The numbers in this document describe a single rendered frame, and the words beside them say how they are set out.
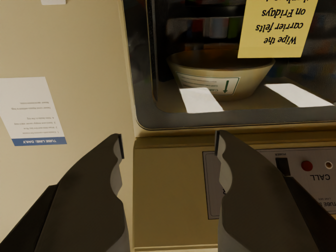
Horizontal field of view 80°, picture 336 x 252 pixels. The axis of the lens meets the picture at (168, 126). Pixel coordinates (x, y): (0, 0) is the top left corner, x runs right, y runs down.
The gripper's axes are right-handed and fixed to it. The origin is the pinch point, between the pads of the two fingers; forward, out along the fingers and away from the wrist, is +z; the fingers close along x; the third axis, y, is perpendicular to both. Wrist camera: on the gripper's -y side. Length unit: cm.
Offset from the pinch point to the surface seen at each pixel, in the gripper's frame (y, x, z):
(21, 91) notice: 16, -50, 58
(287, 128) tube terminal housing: 8.9, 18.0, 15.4
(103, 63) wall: 7, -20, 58
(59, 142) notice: 37, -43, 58
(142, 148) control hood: 9.9, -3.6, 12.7
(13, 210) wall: 76, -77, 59
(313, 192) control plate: 14.4, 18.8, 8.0
